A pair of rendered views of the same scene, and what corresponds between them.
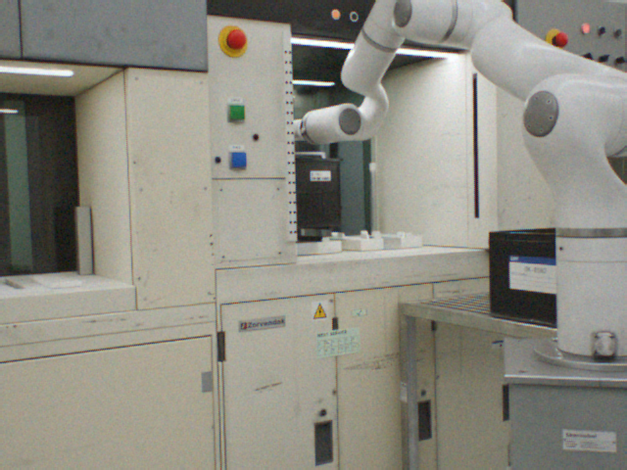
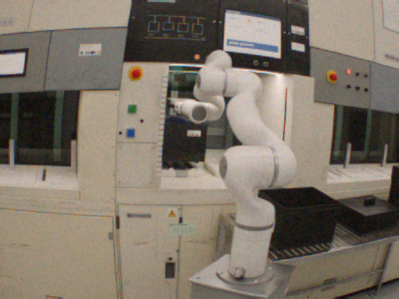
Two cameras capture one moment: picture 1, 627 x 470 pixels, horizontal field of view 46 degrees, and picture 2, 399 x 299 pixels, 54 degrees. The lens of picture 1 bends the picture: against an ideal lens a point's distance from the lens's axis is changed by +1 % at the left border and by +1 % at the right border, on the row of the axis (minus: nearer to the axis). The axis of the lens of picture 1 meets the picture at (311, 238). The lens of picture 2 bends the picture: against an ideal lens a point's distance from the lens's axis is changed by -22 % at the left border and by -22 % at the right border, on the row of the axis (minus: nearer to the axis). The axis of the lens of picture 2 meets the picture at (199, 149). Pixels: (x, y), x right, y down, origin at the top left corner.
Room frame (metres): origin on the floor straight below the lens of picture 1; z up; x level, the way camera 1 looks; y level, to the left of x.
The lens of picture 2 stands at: (-0.25, -0.57, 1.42)
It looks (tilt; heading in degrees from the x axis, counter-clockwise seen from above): 11 degrees down; 13
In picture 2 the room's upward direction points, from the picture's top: 4 degrees clockwise
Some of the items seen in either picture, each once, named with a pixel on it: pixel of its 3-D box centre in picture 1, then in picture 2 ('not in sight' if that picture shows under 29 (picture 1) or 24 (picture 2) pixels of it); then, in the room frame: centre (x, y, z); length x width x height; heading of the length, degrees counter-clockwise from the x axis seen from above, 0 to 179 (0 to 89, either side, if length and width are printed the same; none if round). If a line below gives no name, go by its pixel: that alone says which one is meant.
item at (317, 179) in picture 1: (286, 182); (178, 132); (1.98, 0.06, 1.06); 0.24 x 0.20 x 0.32; 121
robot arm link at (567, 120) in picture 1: (582, 156); (249, 187); (1.11, -0.40, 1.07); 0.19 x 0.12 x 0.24; 120
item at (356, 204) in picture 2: not in sight; (368, 211); (1.77, -0.94, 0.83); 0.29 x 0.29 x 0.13; 33
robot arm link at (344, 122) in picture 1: (336, 124); (196, 111); (1.77, -0.07, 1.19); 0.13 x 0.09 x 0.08; 31
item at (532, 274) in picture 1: (582, 270); (297, 216); (1.55, -0.57, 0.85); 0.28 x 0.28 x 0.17; 30
